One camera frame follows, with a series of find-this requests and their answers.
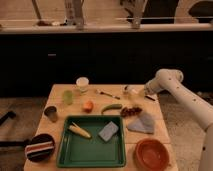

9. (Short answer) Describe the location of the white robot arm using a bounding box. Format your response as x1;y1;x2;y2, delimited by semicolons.
137;69;213;171

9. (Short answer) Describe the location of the bunch of dark grapes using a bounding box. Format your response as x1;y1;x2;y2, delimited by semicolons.
120;107;142;117

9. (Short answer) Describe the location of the green chili pepper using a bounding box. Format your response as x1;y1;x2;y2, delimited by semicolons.
101;104;123;114

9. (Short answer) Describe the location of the blue-grey cloth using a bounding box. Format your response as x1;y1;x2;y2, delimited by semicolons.
127;113;155;134

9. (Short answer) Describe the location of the blue sponge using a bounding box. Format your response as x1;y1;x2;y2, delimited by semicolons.
98;122;119;142

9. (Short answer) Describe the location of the orange fruit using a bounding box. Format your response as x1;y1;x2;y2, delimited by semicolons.
83;101;94;113

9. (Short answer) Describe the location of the white cup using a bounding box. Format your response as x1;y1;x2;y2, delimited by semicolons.
76;77;89;93

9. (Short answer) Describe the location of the green plastic cup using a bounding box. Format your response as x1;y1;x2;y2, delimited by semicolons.
62;90;73;105

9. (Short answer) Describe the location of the orange bowl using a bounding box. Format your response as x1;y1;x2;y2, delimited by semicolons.
134;138;169;171

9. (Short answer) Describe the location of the corn cob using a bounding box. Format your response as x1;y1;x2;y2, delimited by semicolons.
69;123;91;139

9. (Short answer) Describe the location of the green plastic tray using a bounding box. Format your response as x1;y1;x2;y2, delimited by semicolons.
57;115;126;168

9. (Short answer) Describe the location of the metal cup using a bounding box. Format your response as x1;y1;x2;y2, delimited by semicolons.
44;106;58;122

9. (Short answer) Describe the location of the striped dark round plate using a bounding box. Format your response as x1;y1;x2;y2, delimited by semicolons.
25;134;55;162

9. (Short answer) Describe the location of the black object on floor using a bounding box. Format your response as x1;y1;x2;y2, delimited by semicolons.
0;111;16;126

